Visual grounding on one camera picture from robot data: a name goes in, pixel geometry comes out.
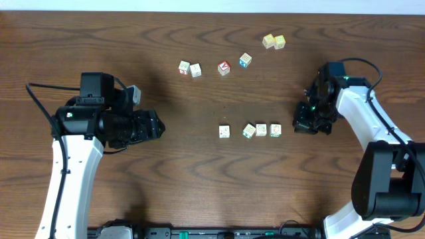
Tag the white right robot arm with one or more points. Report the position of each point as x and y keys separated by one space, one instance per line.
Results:
x=389 y=183

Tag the wooden block red 3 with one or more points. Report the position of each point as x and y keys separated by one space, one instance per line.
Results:
x=184 y=67

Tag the yellow wooden block left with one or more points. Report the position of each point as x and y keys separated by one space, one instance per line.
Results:
x=268 y=41

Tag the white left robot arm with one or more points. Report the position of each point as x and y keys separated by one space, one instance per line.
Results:
x=82 y=136

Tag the wooden block green edge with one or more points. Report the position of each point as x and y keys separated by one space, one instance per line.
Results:
x=249 y=131

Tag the wooden block green picture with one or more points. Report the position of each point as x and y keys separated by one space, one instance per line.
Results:
x=275 y=130

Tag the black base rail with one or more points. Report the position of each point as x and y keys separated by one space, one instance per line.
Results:
x=125 y=229

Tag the yellow wooden block right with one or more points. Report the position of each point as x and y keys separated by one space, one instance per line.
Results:
x=279 y=42

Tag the wooden block letter Y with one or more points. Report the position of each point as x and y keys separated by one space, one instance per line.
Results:
x=261 y=129

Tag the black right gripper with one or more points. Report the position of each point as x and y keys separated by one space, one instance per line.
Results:
x=303 y=125

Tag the yellow wooden block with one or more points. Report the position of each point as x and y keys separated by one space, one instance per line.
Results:
x=279 y=42
x=268 y=41

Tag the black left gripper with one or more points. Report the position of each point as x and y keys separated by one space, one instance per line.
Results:
x=145 y=126

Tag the wooden block blue X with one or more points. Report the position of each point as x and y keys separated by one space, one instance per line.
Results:
x=245 y=60

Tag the wooden block blue T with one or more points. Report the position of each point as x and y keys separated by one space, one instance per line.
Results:
x=195 y=70

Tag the wooden block red A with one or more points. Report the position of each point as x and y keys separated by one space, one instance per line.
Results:
x=223 y=68

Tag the wooden block with dots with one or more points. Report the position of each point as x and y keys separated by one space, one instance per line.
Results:
x=224 y=131

